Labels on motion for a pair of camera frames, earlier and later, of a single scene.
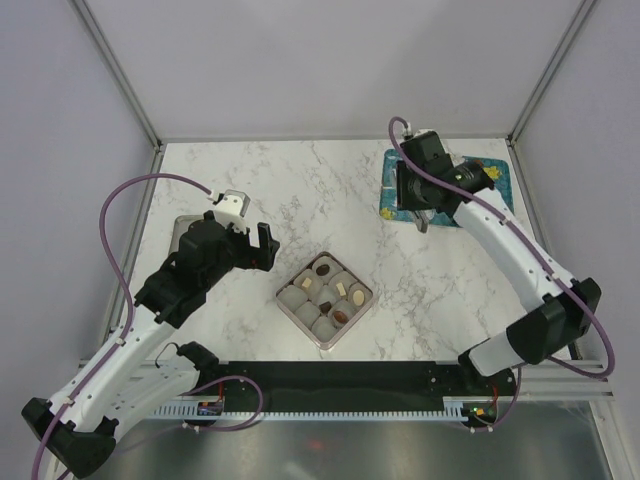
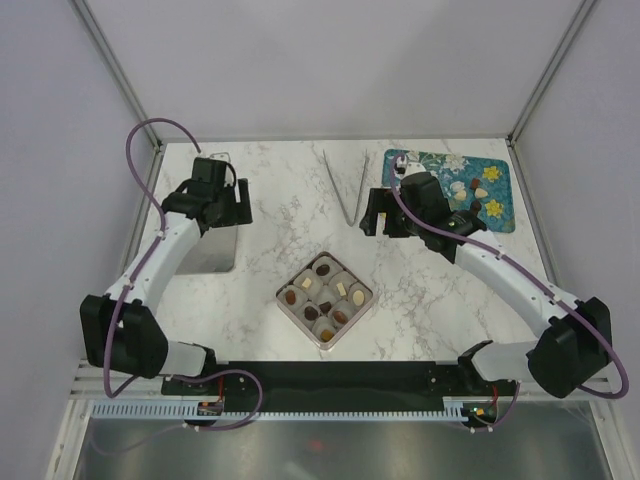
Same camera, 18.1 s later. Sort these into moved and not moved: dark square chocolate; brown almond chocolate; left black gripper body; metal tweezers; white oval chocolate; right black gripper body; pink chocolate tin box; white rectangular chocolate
Moved: metal tweezers; left black gripper body; right black gripper body
Not moved: white rectangular chocolate; dark square chocolate; white oval chocolate; brown almond chocolate; pink chocolate tin box
